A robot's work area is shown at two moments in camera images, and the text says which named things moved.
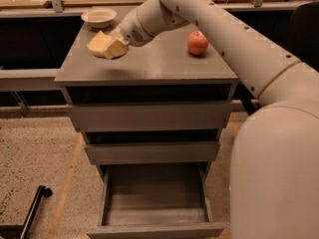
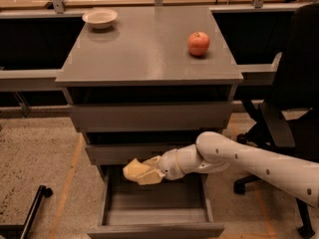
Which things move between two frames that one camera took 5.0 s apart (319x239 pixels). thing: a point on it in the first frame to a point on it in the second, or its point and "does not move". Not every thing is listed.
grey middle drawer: [153, 153] does not move
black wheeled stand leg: [9, 231] does not move
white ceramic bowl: [99, 18] does not move
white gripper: [132, 31] to [169, 164]
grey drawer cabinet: [155, 113] does not move
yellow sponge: [100, 44] to [134, 169]
